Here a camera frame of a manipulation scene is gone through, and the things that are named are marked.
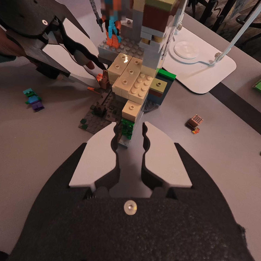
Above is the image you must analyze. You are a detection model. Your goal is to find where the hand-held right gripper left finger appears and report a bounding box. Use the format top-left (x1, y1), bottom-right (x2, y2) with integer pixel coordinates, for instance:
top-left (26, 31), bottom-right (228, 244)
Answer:
top-left (69, 122), bottom-right (121, 192)

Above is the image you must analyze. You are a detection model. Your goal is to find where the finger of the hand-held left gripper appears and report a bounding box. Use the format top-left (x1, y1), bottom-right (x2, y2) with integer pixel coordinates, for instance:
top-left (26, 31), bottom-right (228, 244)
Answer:
top-left (41, 43), bottom-right (101, 88)
top-left (62, 17), bottom-right (107, 69)

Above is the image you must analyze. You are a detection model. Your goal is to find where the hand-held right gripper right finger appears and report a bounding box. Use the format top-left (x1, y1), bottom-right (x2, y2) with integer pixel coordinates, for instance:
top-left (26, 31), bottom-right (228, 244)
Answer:
top-left (141, 122), bottom-right (193, 192)

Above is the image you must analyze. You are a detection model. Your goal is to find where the blue green zombie minifigure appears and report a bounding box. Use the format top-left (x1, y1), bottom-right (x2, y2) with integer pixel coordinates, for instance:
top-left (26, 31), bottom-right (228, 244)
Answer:
top-left (23, 88), bottom-right (45, 112)

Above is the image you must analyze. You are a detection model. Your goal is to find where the toy brick building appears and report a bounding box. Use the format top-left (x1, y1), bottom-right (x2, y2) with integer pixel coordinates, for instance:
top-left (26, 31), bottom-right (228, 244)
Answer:
top-left (78, 0), bottom-right (182, 148)

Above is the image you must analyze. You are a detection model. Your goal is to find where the grey desk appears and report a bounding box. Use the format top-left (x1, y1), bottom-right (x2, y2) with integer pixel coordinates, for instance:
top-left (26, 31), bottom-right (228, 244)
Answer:
top-left (0, 0), bottom-right (261, 261)

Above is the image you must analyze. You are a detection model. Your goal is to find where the person's left hand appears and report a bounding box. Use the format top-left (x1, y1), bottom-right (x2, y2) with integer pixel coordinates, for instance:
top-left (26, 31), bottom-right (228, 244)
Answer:
top-left (0, 31), bottom-right (28, 61)

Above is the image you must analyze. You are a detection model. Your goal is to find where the orange toy minifigure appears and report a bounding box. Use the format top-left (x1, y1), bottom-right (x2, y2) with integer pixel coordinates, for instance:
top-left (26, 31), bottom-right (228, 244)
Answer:
top-left (90, 0), bottom-right (123, 49)

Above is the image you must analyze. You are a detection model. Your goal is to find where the small brown brick crate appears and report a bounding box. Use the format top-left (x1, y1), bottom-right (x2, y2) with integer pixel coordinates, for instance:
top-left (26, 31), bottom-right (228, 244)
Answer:
top-left (185, 114), bottom-right (204, 134)

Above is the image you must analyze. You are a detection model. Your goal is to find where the white lamp base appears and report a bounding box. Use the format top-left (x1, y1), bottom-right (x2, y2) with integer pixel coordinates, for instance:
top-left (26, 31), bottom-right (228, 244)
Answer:
top-left (161, 0), bottom-right (261, 94)

